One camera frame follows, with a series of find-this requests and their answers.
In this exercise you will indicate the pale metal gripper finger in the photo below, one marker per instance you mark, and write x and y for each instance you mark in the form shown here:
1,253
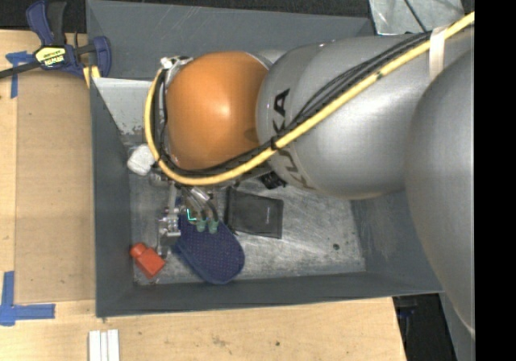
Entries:
175,227
163,239

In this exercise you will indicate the red small bottle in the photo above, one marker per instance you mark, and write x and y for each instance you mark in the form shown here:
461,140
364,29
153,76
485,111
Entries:
148,261

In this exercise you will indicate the blue dotted oval pad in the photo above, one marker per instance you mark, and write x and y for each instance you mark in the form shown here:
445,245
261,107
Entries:
213,254

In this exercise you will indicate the white crumpled lump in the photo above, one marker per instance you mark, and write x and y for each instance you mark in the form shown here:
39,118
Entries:
140,159

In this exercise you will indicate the black flat pouch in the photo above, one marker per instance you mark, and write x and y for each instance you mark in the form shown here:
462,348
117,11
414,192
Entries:
254,214

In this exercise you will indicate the brown cardboard board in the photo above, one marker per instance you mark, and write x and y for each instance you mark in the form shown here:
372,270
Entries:
54,174

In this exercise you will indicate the grey metal bin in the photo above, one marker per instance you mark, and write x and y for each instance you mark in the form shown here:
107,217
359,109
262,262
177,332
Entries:
314,246

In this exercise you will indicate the black cylinder on white bracket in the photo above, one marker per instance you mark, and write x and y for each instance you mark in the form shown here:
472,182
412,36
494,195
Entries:
271,179

